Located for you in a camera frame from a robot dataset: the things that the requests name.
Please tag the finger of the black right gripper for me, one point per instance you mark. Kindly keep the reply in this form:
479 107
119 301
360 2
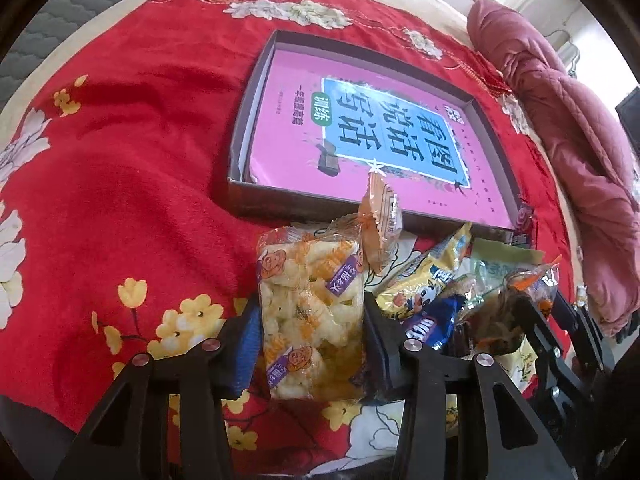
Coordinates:
591 350
551 371

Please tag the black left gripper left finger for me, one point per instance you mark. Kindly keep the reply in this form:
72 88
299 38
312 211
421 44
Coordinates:
126 435

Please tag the blue Oreo snack packet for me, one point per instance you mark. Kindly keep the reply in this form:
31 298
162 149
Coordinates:
435 324

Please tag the orange snack packet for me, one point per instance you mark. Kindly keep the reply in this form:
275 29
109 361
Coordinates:
380 219

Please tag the clear rice cracker snack pack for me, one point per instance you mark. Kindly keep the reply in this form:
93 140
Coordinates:
310 289

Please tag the pale green snack bag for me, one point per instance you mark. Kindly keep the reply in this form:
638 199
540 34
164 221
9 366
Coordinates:
492 261

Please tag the yellow Alpenliebe candy bag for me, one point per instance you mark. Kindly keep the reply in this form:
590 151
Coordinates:
422 282

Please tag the red floral blanket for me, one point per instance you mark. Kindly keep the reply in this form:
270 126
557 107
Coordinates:
116 236

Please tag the pink quilted duvet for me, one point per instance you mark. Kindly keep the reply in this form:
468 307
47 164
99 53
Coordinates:
588 150

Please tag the grey shallow cardboard box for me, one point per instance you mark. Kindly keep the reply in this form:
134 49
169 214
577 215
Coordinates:
257 200

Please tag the pink and blue book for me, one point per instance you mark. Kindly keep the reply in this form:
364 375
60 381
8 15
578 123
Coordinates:
322 125

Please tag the grey quilted headboard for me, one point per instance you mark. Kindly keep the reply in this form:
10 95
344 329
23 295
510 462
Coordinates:
51 25

